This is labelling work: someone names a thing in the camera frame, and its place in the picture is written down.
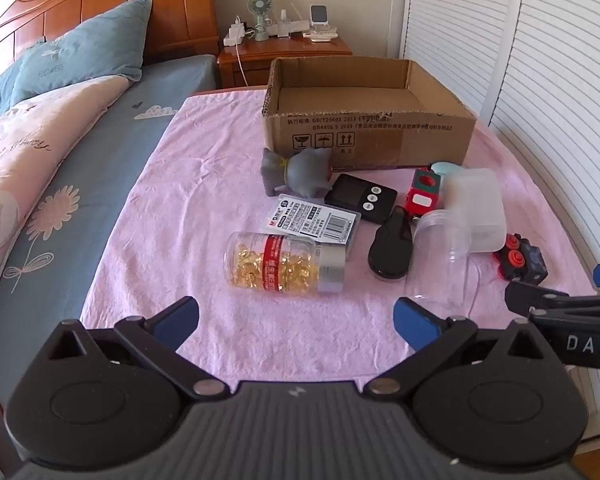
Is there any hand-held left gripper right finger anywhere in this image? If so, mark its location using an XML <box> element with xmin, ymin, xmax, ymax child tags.
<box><xmin>362</xmin><ymin>297</ymin><xmax>563</xmax><ymax>401</ymax></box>

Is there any blue pillow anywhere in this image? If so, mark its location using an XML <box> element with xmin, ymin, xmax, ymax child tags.
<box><xmin>0</xmin><ymin>37</ymin><xmax>46</xmax><ymax>126</ymax></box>
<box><xmin>11</xmin><ymin>0</ymin><xmax>153</xmax><ymax>106</ymax></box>

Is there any grey cat toy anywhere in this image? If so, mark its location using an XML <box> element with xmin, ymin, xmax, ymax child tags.
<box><xmin>260</xmin><ymin>147</ymin><xmax>333</xmax><ymax>197</ymax></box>

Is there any white router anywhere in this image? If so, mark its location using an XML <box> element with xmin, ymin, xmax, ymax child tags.
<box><xmin>272</xmin><ymin>19</ymin><xmax>311</xmax><ymax>38</ymax></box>

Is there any red and green toy block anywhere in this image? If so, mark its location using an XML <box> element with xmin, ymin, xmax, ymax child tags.
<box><xmin>404</xmin><ymin>168</ymin><xmax>440</xmax><ymax>221</ymax></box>

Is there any black digital timer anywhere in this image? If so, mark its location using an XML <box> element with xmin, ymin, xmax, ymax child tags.
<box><xmin>324</xmin><ymin>173</ymin><xmax>399</xmax><ymax>225</ymax></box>

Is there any pink floral quilt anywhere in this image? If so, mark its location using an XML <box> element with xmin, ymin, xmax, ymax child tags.
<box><xmin>0</xmin><ymin>75</ymin><xmax>131</xmax><ymax>333</ymax></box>

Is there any blue floral bedsheet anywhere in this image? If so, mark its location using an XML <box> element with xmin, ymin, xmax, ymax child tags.
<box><xmin>0</xmin><ymin>54</ymin><xmax>217</xmax><ymax>411</ymax></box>

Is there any grey labelled plastic case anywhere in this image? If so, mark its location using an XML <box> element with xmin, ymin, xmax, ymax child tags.
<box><xmin>266</xmin><ymin>195</ymin><xmax>362</xmax><ymax>252</ymax></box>

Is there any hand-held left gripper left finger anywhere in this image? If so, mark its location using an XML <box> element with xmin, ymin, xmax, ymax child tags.
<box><xmin>47</xmin><ymin>296</ymin><xmax>231</xmax><ymax>402</ymax></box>

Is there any brown cardboard box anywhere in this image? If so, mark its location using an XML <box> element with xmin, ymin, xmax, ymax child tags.
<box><xmin>261</xmin><ymin>57</ymin><xmax>477</xmax><ymax>170</ymax></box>

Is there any capsule bottle with red label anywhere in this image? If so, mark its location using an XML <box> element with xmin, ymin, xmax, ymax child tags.
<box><xmin>223</xmin><ymin>231</ymin><xmax>346</xmax><ymax>295</ymax></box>

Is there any pink cloth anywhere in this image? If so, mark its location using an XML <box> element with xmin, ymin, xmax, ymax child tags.
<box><xmin>80</xmin><ymin>89</ymin><xmax>598</xmax><ymax>383</ymax></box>

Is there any white translucent plastic box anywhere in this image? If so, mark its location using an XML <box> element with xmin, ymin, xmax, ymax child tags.
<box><xmin>442</xmin><ymin>168</ymin><xmax>507</xmax><ymax>253</ymax></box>

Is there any small green desk fan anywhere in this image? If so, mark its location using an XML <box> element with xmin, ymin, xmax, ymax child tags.
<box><xmin>247</xmin><ymin>0</ymin><xmax>273</xmax><ymax>42</ymax></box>

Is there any black toy with red wheels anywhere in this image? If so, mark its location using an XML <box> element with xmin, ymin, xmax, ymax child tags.
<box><xmin>492</xmin><ymin>233</ymin><xmax>548</xmax><ymax>285</ymax></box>

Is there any white louvered door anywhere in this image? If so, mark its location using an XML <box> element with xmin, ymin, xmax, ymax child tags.
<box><xmin>399</xmin><ymin>0</ymin><xmax>526</xmax><ymax>121</ymax></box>
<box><xmin>480</xmin><ymin>0</ymin><xmax>600</xmax><ymax>453</ymax></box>

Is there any clear plastic jar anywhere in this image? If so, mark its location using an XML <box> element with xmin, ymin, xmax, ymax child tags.
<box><xmin>404</xmin><ymin>210</ymin><xmax>481</xmax><ymax>313</ymax></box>

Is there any wooden nightstand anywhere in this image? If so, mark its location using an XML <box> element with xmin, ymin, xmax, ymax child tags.
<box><xmin>217</xmin><ymin>35</ymin><xmax>353</xmax><ymax>88</ymax></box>

